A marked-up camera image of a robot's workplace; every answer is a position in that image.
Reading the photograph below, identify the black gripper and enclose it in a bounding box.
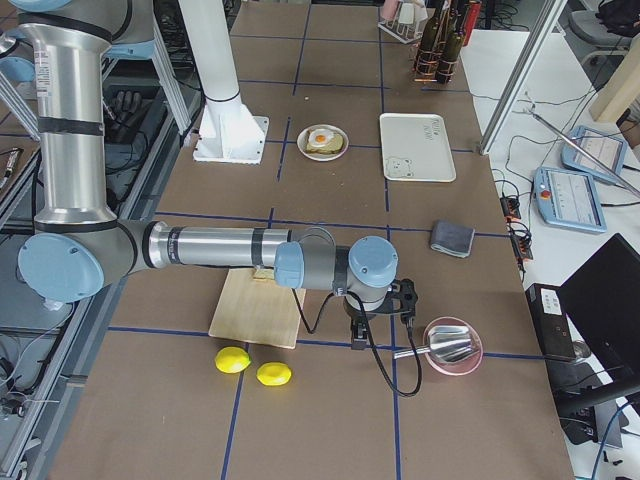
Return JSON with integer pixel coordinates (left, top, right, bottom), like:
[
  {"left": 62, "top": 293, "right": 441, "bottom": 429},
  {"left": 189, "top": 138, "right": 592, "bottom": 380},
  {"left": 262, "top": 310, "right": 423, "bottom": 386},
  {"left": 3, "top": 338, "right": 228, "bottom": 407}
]
[{"left": 351, "top": 279, "right": 417, "bottom": 350}]

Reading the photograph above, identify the bread slice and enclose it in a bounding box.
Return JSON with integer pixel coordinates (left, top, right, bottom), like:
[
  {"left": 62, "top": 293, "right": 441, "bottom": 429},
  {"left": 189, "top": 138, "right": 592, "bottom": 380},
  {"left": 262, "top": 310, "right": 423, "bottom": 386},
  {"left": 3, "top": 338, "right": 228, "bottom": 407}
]
[
  {"left": 305, "top": 130, "right": 344, "bottom": 154},
  {"left": 252, "top": 268, "right": 275, "bottom": 281}
]

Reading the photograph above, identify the white round plate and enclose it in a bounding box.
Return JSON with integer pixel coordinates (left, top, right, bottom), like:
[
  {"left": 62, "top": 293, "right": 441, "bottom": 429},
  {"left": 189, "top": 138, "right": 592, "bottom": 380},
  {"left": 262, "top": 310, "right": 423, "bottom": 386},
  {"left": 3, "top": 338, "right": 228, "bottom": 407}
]
[{"left": 296, "top": 124, "right": 349, "bottom": 162}]

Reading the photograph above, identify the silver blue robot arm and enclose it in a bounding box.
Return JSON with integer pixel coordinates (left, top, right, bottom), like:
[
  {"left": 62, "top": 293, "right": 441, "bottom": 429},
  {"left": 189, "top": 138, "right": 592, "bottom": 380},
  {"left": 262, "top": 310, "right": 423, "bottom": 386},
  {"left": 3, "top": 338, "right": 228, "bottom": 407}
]
[{"left": 17, "top": 1, "right": 417, "bottom": 349}]

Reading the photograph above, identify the white bear tray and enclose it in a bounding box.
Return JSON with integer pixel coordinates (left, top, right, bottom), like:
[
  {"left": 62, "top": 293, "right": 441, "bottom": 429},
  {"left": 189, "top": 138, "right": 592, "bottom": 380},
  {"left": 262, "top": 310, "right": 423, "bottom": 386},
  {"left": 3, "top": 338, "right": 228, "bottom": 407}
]
[{"left": 379, "top": 113, "right": 456, "bottom": 183}]

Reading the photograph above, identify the metal scoop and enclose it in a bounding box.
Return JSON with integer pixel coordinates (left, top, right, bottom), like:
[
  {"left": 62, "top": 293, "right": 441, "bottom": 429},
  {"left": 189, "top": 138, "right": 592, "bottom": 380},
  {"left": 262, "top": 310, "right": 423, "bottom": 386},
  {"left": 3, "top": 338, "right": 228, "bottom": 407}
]
[{"left": 393, "top": 325, "right": 479, "bottom": 364}]

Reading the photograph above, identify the yellow lemon half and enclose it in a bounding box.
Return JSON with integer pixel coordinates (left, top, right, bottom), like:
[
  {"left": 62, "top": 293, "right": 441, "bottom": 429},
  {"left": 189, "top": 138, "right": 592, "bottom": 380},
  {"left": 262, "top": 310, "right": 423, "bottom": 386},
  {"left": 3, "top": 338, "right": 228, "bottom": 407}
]
[{"left": 256, "top": 362, "right": 292, "bottom": 387}]

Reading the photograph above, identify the pink plastic bowl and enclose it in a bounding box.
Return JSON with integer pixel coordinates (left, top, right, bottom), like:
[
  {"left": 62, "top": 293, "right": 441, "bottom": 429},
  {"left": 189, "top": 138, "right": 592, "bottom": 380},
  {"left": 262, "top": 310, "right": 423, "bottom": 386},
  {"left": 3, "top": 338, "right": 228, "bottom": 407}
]
[{"left": 423, "top": 317, "right": 484, "bottom": 376}]

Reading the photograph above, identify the wooden cutting board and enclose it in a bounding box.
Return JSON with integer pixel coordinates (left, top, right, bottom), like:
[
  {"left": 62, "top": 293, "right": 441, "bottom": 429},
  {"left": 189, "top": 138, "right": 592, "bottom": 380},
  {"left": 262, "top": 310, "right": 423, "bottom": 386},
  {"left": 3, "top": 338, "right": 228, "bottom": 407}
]
[{"left": 209, "top": 268, "right": 306, "bottom": 349}]

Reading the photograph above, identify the whole yellow lemon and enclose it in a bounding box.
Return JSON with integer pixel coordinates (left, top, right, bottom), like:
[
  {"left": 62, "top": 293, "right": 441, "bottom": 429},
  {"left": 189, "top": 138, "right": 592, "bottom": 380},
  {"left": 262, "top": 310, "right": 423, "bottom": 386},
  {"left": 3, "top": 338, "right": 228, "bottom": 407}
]
[{"left": 214, "top": 346, "right": 251, "bottom": 374}]

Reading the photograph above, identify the grey folded cloth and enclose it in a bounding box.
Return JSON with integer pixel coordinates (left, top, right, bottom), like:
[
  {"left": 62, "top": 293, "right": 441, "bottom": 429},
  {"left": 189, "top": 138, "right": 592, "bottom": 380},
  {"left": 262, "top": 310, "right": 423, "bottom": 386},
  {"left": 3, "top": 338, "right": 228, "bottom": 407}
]
[{"left": 429, "top": 220, "right": 476, "bottom": 258}]

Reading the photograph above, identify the black computer box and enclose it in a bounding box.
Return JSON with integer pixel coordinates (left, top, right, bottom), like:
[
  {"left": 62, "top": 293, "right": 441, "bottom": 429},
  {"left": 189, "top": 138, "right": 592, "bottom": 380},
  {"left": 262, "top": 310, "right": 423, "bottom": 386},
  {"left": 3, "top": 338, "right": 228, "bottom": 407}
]
[{"left": 525, "top": 283, "right": 576, "bottom": 362}]

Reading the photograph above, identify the fried egg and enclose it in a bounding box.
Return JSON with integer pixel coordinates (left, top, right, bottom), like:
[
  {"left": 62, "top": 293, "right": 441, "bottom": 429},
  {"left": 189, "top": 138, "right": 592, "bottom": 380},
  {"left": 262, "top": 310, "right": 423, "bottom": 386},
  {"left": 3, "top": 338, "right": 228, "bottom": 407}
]
[{"left": 308, "top": 128, "right": 334, "bottom": 148}]

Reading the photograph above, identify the black monitor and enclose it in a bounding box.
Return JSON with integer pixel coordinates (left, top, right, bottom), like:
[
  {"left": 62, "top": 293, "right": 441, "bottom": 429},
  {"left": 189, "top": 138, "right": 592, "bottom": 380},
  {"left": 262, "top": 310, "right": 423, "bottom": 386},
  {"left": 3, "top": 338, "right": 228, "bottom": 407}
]
[{"left": 559, "top": 233, "right": 639, "bottom": 373}]

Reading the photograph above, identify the near blue teach pendant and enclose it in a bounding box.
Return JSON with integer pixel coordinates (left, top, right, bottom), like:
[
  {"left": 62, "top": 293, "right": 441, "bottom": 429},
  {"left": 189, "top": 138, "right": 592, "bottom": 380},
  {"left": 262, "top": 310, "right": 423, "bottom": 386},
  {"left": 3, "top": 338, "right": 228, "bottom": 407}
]
[{"left": 533, "top": 167, "right": 607, "bottom": 234}]

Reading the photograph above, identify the blue teach pendant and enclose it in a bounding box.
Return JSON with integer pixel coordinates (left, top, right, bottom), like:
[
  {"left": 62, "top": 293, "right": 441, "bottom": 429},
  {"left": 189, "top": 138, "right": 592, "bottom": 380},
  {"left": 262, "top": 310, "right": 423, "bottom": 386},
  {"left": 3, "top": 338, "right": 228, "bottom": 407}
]
[
  {"left": 561, "top": 125, "right": 627, "bottom": 183},
  {"left": 533, "top": 167, "right": 607, "bottom": 234}
]

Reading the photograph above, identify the dark wine bottle rear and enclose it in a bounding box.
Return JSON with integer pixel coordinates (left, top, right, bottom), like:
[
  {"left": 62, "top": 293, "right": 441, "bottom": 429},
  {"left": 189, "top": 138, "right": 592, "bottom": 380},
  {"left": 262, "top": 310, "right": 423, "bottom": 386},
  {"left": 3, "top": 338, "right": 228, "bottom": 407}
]
[{"left": 414, "top": 1, "right": 449, "bottom": 80}]

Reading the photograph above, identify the dark wine bottle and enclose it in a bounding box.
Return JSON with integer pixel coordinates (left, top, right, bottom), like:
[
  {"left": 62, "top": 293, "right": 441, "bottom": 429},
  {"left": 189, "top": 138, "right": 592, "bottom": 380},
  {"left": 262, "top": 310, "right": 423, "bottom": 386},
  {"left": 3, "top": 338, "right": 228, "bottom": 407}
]
[
  {"left": 414, "top": 1, "right": 449, "bottom": 80},
  {"left": 435, "top": 1, "right": 468, "bottom": 84}
]

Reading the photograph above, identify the dark wine bottle front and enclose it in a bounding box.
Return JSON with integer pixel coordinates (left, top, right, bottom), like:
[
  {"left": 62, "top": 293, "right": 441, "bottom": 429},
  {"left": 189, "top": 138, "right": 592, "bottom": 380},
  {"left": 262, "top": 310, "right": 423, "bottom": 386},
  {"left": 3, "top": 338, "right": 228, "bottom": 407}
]
[{"left": 435, "top": 1, "right": 468, "bottom": 84}]

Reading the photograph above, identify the far blue teach pendant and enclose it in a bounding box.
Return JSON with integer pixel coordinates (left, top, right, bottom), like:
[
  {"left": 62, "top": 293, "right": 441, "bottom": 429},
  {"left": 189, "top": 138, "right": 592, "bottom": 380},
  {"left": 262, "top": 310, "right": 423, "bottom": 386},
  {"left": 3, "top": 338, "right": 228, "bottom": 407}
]
[{"left": 561, "top": 125, "right": 627, "bottom": 183}]

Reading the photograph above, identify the red bottle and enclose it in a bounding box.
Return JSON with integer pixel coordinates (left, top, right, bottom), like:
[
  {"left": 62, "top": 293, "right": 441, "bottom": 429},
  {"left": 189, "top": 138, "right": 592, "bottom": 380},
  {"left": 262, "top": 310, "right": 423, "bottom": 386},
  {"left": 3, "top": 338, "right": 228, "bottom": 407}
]
[{"left": 462, "top": 0, "right": 482, "bottom": 46}]

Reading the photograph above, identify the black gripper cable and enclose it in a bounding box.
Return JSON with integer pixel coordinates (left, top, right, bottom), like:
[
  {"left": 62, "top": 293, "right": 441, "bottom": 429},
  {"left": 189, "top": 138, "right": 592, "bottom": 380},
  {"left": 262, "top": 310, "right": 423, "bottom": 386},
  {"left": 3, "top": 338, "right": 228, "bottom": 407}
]
[{"left": 292, "top": 287, "right": 424, "bottom": 399}]

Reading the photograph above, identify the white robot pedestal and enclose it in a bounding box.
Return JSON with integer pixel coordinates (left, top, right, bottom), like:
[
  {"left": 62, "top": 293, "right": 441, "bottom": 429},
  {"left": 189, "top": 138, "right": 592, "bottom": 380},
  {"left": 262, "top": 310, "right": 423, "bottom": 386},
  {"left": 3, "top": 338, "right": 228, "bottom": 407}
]
[{"left": 179, "top": 0, "right": 269, "bottom": 165}]

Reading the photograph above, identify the copper wire bottle rack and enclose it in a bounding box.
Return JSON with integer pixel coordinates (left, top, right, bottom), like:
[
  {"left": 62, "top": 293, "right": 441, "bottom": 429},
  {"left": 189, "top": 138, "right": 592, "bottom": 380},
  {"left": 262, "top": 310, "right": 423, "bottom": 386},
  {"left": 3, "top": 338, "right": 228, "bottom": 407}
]
[{"left": 413, "top": 47, "right": 460, "bottom": 84}]

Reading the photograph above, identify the white wire dish rack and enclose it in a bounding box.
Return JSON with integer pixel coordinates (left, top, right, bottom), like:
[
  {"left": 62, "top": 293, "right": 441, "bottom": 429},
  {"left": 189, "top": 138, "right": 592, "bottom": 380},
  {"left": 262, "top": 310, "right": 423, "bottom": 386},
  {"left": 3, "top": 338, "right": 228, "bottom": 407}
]
[{"left": 378, "top": 0, "right": 428, "bottom": 44}]

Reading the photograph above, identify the aluminium frame post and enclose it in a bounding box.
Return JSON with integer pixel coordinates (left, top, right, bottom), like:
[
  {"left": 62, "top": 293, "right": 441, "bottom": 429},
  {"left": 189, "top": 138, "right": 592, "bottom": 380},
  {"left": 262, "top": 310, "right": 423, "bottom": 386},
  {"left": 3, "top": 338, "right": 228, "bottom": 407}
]
[{"left": 479, "top": 0, "right": 568, "bottom": 155}]

